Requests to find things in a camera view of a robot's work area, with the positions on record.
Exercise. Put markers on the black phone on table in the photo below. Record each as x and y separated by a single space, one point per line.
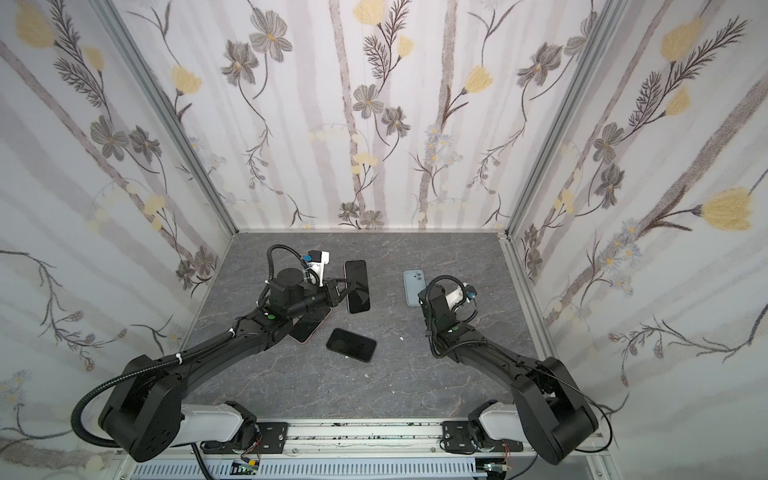
352 345

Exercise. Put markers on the aluminium front rail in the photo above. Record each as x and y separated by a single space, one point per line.
360 438

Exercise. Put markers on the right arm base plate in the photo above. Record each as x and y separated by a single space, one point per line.
457 438

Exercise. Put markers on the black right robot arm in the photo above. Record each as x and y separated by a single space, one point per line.
554 416

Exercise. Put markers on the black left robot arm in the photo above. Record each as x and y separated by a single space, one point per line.
146 412

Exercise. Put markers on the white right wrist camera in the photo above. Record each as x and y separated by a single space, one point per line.
460 295

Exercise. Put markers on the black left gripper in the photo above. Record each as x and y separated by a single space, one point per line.
330 292

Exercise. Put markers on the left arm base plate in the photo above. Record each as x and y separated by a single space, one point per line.
272 437

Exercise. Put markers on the white slotted cable duct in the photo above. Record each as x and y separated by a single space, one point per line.
381 468

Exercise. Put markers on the phone in pink case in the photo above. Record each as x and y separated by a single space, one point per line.
306 326

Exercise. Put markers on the light blue phone case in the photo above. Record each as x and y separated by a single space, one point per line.
414 284

